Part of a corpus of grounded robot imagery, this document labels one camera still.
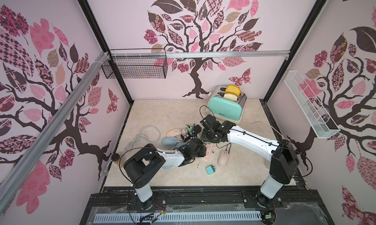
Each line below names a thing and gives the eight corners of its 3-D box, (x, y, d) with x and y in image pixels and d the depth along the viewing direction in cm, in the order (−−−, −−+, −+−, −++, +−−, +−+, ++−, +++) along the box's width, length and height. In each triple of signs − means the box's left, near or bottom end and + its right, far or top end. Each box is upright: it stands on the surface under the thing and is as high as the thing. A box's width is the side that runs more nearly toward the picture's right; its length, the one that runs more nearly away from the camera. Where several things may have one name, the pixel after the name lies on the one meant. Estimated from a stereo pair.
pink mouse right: (215, 165, 88) (216, 163, 86) (220, 149, 94) (220, 147, 92) (226, 168, 86) (227, 167, 84) (229, 153, 93) (230, 151, 91)
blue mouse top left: (162, 146, 95) (161, 143, 93) (163, 139, 98) (162, 137, 96) (176, 145, 95) (176, 143, 93) (177, 139, 98) (176, 137, 96)
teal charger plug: (208, 175, 84) (208, 174, 82) (205, 168, 87) (205, 167, 85) (216, 171, 85) (217, 170, 84) (213, 165, 88) (214, 163, 86)
